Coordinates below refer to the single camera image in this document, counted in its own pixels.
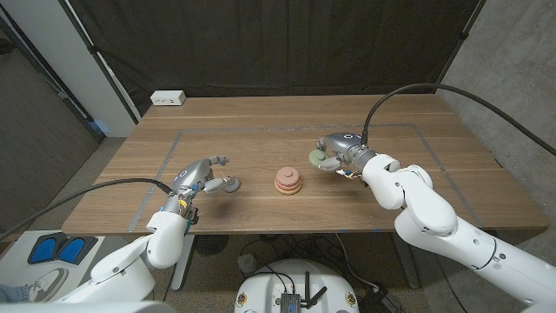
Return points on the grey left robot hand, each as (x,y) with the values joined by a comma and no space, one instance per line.
(191,174)

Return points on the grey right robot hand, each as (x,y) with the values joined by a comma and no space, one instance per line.
(345,143)

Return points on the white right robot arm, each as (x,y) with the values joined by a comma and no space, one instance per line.
(434,217)

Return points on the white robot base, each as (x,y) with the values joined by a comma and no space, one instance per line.
(265,287)

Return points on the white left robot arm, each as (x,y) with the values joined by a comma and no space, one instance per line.
(130,265)

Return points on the black round floor object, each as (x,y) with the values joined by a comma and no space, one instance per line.
(210,243)

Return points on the white power strip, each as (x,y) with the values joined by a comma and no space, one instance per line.
(167,97)

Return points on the white table leg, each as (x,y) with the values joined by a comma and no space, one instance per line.
(187,261)

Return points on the grey round floor object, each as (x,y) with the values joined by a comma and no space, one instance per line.
(247,263)

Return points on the black backdrop curtain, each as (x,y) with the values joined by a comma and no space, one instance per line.
(278,43)

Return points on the grey table leg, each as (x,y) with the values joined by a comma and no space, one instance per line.
(406,265)

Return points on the black foot pedal blue pads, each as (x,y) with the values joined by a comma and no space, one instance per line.
(71,250)

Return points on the black backdrop stand pole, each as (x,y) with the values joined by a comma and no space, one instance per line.
(462,37)
(100,61)

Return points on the black power adapter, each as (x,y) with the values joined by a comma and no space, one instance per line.
(380,300)

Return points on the white robot torso edge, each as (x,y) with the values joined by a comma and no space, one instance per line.
(87,308)

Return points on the white sneaker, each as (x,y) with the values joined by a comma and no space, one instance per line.
(48,282)

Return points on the person leg in jeans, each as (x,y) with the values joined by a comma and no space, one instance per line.
(13,293)

